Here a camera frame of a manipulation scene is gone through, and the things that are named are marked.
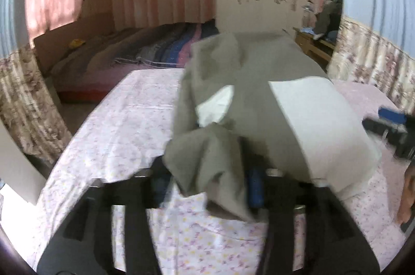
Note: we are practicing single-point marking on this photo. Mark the pile of dark clothes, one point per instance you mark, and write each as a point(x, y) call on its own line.
point(330, 14)

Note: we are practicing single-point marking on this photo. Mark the blue and floral curtain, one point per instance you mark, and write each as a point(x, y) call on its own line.
point(26, 93)
point(373, 44)

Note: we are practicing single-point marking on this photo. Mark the bed with brown headboard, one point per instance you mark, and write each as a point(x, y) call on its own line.
point(97, 51)

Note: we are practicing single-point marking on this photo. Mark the small yellow item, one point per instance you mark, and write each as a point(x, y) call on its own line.
point(76, 43)

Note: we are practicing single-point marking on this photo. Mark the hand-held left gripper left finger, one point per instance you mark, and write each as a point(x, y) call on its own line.
point(160, 191)

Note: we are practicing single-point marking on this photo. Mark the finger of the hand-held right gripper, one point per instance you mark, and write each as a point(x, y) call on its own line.
point(389, 124)

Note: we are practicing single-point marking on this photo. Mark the white board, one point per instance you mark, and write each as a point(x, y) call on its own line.
point(19, 164)

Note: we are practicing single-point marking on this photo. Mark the striped blue pink blanket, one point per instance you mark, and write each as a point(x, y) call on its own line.
point(175, 46)

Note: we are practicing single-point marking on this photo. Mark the wooden desk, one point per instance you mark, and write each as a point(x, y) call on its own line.
point(311, 44)

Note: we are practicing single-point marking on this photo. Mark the pink floral bed sheet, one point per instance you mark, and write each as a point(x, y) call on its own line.
point(129, 119)

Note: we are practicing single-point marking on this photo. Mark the person's right hand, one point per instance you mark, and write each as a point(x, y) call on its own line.
point(408, 194)

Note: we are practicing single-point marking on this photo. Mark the grey and white jacket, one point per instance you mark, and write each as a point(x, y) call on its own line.
point(259, 67)

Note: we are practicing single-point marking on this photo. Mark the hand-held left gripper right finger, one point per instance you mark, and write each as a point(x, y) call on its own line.
point(256, 188)

